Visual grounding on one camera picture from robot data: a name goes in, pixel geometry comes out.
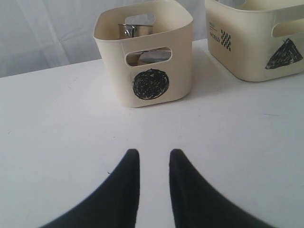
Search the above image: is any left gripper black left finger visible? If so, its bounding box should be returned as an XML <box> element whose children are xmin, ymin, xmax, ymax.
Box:
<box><xmin>44</xmin><ymin>149</ymin><xmax>140</xmax><ymax>228</ymax></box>

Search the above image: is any white curtain backdrop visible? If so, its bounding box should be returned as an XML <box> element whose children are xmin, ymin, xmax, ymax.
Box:
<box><xmin>0</xmin><ymin>0</ymin><xmax>214</xmax><ymax>79</ymax></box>

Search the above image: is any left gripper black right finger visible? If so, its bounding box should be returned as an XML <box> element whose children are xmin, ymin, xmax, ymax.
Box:
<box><xmin>169</xmin><ymin>149</ymin><xmax>270</xmax><ymax>228</ymax></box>

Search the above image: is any cream bin with circle mark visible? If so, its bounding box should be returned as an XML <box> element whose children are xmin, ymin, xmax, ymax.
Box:
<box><xmin>93</xmin><ymin>0</ymin><xmax>193</xmax><ymax>107</ymax></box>

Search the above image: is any stainless steel mug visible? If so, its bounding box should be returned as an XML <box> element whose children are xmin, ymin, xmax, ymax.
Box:
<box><xmin>118</xmin><ymin>24</ymin><xmax>154</xmax><ymax>39</ymax></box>
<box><xmin>139</xmin><ymin>49</ymin><xmax>171</xmax><ymax>64</ymax></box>

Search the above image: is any cream bin with triangle mark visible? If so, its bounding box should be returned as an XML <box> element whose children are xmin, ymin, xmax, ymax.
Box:
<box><xmin>205</xmin><ymin>0</ymin><xmax>304</xmax><ymax>82</ymax></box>

